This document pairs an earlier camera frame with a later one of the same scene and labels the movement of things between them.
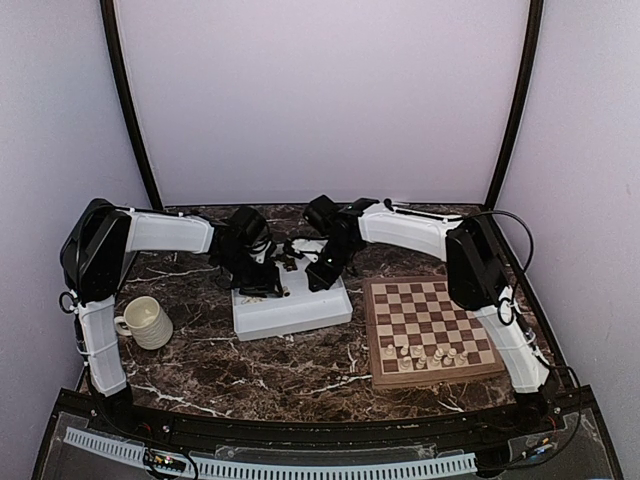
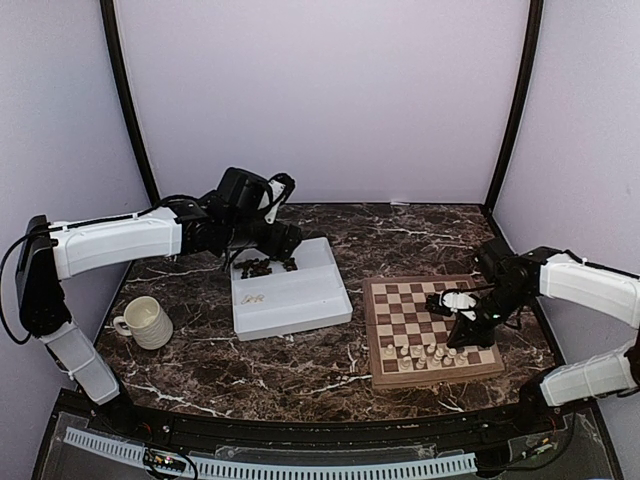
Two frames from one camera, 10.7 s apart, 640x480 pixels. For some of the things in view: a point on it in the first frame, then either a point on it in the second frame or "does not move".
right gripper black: (326, 279) -> (482, 337)
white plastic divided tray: (299, 306) does not move
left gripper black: (263, 285) -> (272, 246)
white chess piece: (421, 362) does not move
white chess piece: (448, 360) does not move
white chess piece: (462, 358) does not move
